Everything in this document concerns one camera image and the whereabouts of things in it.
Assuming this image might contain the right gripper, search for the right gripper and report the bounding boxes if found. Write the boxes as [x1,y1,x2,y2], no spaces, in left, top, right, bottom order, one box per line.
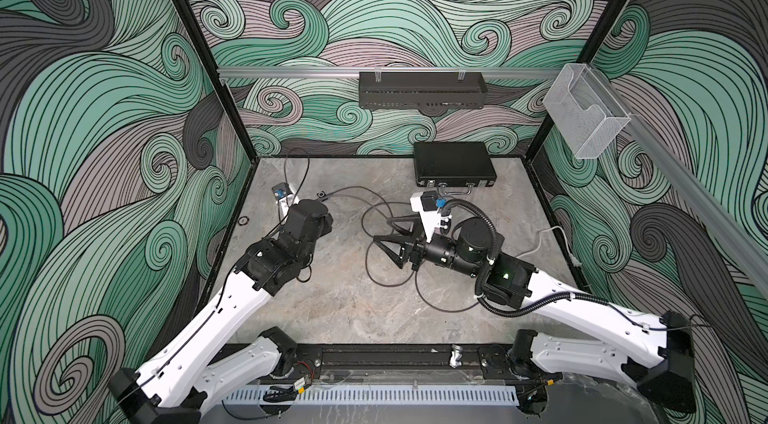
[378,214,484,280]

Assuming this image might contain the grey cable of yellow charger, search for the grey cable of yellow charger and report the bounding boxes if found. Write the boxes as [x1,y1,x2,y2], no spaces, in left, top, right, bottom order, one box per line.
[364,237,418,289]

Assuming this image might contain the grey cable of green charger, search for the grey cable of green charger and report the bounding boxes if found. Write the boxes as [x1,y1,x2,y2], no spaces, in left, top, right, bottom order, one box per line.
[326,185,415,242]

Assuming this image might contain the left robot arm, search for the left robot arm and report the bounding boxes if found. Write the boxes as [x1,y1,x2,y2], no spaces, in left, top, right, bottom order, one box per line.
[108,200,333,423]

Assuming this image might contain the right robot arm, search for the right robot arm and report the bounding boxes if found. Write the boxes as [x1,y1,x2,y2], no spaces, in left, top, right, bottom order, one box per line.
[373,218,697,414]

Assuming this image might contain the black briefcase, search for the black briefcase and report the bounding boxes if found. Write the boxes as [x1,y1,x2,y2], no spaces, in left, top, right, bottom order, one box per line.
[413,142,497,188]

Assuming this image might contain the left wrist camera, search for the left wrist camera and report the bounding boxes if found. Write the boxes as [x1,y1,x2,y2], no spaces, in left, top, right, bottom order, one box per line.
[271,182,299,221]

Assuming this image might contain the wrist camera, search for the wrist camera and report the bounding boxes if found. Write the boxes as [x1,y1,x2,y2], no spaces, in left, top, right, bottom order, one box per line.
[410,191,452,243]
[271,182,299,221]

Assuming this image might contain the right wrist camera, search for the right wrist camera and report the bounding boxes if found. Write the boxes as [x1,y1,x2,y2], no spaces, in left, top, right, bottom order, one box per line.
[410,191,452,243]

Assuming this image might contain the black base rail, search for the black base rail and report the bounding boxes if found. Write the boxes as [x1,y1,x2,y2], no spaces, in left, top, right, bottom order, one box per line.
[296,343,516,383]

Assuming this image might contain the white power cord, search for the white power cord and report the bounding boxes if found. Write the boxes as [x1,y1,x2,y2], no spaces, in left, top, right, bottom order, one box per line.
[515,224,577,263]

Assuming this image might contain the black wall shelf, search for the black wall shelf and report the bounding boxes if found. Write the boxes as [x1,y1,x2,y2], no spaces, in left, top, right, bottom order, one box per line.
[358,71,488,112]

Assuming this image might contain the white slotted cable duct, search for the white slotted cable duct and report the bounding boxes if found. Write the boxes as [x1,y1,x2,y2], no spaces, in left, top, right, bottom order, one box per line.
[224,385,521,407]

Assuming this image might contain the clear acrylic wall holder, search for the clear acrylic wall holder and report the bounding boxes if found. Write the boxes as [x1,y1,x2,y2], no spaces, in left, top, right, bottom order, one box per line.
[543,64,631,160]

